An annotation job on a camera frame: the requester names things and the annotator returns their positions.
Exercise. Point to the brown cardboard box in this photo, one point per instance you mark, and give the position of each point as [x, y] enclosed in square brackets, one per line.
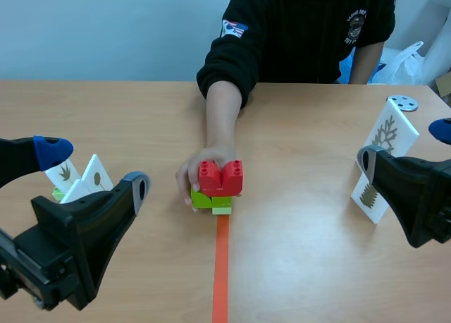
[444, 85]

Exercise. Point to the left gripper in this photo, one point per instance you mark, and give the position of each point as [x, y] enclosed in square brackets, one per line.
[31, 263]

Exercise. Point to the person's hand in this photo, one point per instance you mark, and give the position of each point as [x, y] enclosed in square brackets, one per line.
[194, 169]

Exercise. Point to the large branching leaf picture card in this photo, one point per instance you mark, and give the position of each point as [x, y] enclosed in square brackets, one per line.
[387, 132]

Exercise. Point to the lobed leaf picture card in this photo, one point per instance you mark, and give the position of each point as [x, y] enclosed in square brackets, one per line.
[65, 175]

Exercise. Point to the feathery leaf picture card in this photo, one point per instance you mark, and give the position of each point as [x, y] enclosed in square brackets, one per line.
[368, 199]

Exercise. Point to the white plastic bag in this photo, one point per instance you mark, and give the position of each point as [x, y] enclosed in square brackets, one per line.
[403, 67]

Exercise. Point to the oval leaf picture card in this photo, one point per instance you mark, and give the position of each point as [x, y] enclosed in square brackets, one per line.
[98, 176]

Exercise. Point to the small green card stand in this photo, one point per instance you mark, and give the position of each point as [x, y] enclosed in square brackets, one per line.
[57, 194]

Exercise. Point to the red green toy brick block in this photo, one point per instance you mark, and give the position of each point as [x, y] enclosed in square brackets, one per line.
[220, 182]

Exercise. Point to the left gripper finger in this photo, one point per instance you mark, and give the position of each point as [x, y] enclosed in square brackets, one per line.
[53, 150]

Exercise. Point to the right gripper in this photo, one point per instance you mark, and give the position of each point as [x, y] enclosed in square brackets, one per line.
[441, 224]

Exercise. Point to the plain white card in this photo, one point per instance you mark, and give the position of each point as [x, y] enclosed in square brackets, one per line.
[75, 192]

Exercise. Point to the person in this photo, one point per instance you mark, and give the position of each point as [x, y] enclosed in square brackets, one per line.
[299, 37]

